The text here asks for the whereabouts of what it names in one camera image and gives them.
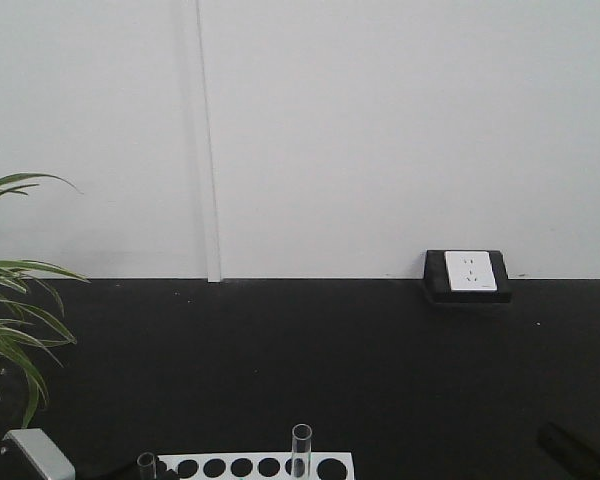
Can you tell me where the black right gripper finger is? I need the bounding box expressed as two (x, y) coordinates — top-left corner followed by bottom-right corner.
(537, 422), (600, 479)

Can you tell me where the clear glass tube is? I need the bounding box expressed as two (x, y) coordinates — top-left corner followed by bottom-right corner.
(290, 423), (313, 479)
(136, 452), (157, 480)

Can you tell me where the white test tube rack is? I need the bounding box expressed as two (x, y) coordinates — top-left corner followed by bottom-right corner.
(156, 452), (356, 479)

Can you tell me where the green spider plant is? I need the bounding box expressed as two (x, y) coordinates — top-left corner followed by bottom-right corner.
(0, 172), (91, 429)

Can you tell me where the white wall socket box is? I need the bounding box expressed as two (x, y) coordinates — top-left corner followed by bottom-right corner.
(423, 250), (512, 304)

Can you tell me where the white wall cable duct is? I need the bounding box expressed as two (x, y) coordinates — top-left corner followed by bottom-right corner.
(179, 1), (222, 283)

